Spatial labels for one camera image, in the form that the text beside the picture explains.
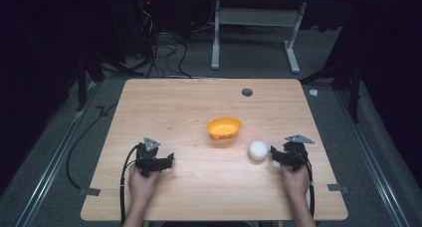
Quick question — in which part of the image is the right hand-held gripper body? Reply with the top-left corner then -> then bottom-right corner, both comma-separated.
278,134 -> 316,172

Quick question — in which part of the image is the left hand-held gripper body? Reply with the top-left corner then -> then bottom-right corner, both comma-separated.
133,136 -> 167,178

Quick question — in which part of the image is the white ball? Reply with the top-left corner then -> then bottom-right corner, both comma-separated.
248,140 -> 269,161

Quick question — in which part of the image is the orange plastic bowl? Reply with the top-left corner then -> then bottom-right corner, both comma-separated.
206,116 -> 243,141

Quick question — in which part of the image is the person's left hand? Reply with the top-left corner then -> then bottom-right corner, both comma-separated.
127,163 -> 159,206

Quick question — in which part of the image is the person's right hand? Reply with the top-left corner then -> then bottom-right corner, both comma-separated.
280,163 -> 311,201

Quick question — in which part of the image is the grey tape strip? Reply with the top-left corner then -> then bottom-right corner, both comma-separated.
326,183 -> 350,195

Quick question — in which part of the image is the black tripod stand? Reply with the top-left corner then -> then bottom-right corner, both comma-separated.
75,51 -> 144,114
300,57 -> 362,124

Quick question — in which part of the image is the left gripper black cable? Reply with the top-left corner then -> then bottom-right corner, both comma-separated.
119,144 -> 139,225

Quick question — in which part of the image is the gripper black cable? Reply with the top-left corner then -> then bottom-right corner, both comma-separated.
300,153 -> 317,219
119,144 -> 139,225

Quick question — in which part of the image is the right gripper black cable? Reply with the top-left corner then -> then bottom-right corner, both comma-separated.
300,153 -> 317,219

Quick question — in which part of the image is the black floor cable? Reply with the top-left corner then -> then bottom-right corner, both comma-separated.
65,102 -> 119,190

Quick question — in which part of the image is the metal floor rail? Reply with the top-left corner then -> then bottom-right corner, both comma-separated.
13,82 -> 98,227
333,89 -> 412,227

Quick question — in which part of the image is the tangle of black cables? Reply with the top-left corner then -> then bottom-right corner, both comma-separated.
132,7 -> 193,80

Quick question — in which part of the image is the white metal desk frame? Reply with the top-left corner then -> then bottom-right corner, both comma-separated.
210,0 -> 309,76

